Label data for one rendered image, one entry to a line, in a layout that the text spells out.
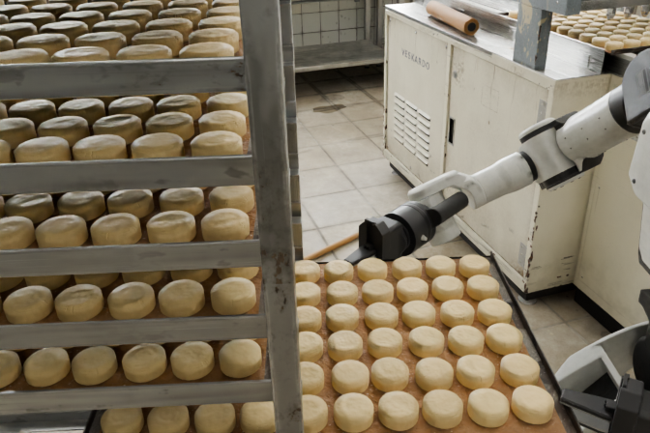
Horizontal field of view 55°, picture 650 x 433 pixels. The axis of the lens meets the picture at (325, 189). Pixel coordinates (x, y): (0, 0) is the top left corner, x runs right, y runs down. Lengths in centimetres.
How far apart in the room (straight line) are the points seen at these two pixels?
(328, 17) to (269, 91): 450
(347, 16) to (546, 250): 325
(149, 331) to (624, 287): 170
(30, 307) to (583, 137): 94
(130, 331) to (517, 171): 84
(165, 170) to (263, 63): 15
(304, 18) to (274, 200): 442
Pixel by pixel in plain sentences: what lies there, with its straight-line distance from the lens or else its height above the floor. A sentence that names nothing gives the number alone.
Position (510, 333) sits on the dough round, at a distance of 95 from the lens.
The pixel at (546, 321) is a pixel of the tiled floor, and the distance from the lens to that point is 231.
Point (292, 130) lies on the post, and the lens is 101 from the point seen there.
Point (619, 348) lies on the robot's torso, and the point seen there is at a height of 66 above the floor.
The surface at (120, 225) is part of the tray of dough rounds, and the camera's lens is 68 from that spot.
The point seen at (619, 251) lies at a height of 32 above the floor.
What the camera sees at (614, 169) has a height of 56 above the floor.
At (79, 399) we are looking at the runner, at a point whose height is 87.
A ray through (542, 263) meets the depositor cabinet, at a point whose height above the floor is 20.
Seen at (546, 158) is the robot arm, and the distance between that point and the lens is 128.
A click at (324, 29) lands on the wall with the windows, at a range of 502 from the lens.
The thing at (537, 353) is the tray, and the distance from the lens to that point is 96.
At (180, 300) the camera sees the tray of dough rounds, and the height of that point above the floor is 97.
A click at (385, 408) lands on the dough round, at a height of 79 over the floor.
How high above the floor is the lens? 138
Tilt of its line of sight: 27 degrees down
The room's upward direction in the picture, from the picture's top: 2 degrees counter-clockwise
